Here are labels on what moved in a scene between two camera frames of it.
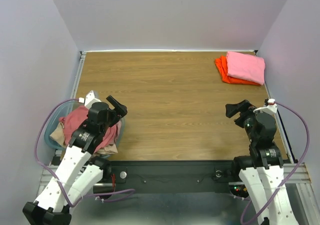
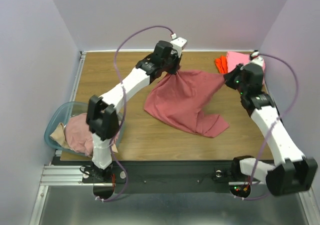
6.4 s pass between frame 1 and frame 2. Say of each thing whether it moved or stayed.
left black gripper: moved
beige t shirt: stayed
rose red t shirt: moved
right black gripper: moved
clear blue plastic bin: stayed
